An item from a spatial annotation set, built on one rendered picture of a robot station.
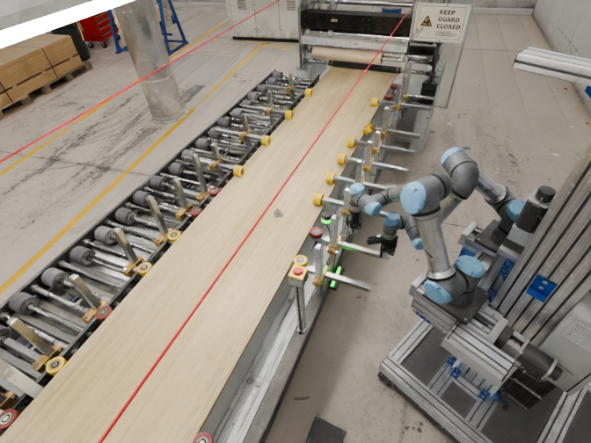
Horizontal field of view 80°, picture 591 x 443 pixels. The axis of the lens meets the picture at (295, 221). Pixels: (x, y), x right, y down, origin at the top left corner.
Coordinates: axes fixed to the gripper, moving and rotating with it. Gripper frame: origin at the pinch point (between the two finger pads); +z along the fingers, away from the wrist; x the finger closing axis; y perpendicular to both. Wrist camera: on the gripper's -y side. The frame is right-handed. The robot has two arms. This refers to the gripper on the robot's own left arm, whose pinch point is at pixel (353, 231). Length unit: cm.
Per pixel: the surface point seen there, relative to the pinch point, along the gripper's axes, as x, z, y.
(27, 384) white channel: -145, 3, 92
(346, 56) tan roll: 7, -7, -265
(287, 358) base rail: -36, 29, 64
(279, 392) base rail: -38, 30, 81
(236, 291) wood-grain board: -64, 9, 37
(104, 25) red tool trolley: -499, 55, -680
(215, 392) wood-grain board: -63, 10, 89
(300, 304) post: -28, 1, 49
